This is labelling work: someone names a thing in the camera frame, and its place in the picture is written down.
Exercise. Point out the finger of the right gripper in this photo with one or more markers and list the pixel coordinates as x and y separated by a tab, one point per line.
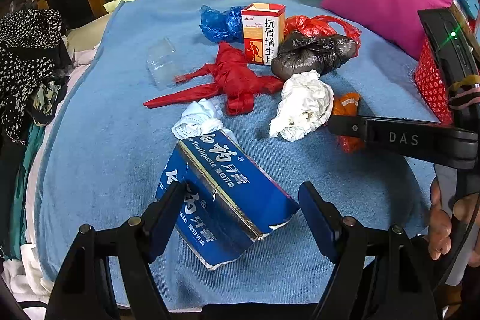
430	142

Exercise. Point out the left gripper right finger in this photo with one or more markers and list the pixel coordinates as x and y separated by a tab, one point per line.
323	219

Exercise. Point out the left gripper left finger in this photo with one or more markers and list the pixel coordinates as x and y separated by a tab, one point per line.
160	219

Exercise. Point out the blue toothpaste box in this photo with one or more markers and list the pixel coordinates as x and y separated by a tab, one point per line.
230	201

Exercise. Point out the orange plastic bag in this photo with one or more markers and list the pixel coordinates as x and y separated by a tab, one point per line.
347	105

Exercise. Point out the light blue face mask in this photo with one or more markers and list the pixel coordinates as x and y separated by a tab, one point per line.
199	118

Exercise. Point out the right hand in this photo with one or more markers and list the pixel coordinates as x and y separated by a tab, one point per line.
440	222

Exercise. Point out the red plastic mesh basket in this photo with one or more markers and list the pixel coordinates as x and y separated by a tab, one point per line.
431	86

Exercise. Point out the blue towel blanket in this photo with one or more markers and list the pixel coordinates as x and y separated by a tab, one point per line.
108	152

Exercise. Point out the black plastic bag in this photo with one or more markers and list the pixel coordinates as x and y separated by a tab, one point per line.
322	54

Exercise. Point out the clear plastic container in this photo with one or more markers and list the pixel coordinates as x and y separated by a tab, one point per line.
162	63

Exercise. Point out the red knotted plastic bag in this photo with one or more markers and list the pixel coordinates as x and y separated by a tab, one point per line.
231	77

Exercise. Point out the black white patterned garment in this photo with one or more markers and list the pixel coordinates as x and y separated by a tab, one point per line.
32	50

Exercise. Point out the orange white medicine box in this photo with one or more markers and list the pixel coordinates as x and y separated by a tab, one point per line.
263	31

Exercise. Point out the blue plastic bag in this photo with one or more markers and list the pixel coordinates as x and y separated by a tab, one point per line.
218	26

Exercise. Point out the red plastic bag with handles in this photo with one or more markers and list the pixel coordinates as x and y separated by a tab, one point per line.
320	25

